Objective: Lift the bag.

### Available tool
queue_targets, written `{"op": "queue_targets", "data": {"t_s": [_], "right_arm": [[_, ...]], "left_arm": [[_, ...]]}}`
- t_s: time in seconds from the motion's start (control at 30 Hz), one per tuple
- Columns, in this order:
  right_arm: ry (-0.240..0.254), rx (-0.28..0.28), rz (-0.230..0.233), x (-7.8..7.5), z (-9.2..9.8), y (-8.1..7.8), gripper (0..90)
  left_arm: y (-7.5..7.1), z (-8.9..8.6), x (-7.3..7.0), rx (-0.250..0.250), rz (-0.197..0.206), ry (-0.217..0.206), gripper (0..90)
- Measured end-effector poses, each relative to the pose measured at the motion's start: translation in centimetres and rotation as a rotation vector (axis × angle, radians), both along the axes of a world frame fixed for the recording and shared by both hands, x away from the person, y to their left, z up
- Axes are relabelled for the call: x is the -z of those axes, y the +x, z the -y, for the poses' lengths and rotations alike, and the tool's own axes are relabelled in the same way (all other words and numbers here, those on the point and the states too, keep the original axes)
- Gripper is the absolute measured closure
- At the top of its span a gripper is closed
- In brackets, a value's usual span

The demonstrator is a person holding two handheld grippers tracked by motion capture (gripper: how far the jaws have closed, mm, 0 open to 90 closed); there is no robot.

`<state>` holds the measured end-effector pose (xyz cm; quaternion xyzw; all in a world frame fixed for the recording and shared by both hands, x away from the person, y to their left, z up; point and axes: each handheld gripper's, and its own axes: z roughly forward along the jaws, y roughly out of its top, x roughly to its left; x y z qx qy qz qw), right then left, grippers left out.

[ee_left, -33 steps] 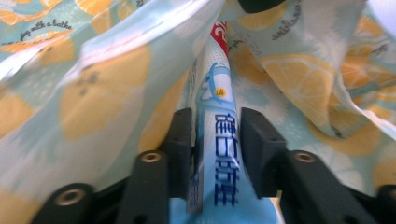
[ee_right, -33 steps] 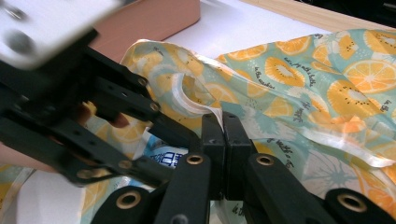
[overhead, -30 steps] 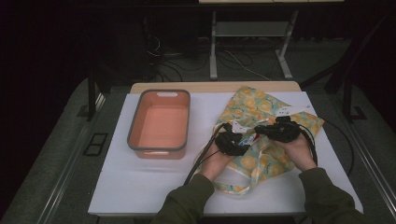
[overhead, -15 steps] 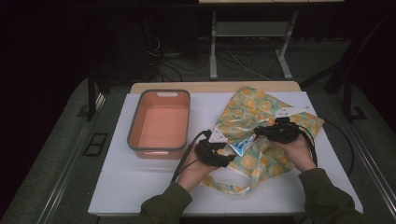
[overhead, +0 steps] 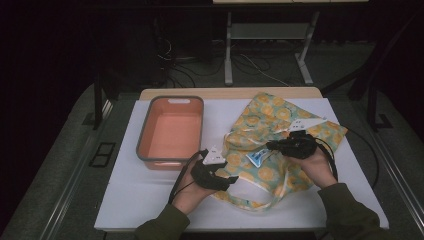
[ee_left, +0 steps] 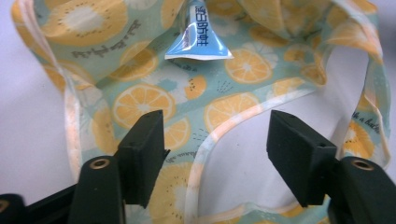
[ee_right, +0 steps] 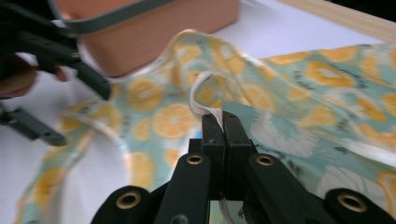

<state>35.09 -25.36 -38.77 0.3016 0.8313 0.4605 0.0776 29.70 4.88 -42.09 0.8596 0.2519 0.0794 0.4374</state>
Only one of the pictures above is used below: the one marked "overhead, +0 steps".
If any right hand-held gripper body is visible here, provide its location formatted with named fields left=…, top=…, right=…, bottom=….
left=280, top=118, right=327, bottom=160

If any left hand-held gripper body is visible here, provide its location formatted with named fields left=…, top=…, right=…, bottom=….
left=190, top=146, right=231, bottom=192

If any orange-print cloth bag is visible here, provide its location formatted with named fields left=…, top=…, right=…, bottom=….
left=211, top=92, right=348, bottom=212

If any orange basin with grey rim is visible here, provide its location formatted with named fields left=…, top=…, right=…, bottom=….
left=135, top=95, right=205, bottom=172

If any person's left hand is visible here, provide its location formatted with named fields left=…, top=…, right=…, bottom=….
left=173, top=162, right=218, bottom=215

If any person's right hand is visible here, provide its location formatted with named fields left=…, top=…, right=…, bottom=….
left=289, top=149, right=338, bottom=190

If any wooden table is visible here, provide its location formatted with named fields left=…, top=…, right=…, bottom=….
left=139, top=87, right=324, bottom=101

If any white board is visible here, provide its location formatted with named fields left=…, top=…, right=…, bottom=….
left=94, top=98, right=389, bottom=233

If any black angled stand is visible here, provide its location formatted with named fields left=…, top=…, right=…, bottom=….
left=320, top=13, right=424, bottom=132

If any black metal stand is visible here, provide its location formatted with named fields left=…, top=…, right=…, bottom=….
left=92, top=71, right=116, bottom=131

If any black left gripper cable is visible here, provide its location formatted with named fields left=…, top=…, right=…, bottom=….
left=167, top=149, right=209, bottom=205

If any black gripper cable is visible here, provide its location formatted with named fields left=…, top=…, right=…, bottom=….
left=313, top=127, right=381, bottom=190
left=167, top=149, right=209, bottom=205

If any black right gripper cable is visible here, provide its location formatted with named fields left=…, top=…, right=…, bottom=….
left=313, top=127, right=381, bottom=190

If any bundle of floor cables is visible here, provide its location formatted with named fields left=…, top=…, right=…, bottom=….
left=154, top=34, right=291, bottom=88

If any black floor outlet frame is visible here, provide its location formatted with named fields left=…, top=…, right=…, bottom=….
left=88, top=142, right=117, bottom=168

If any grey metal desk frame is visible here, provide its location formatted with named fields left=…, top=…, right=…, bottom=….
left=223, top=10, right=321, bottom=87

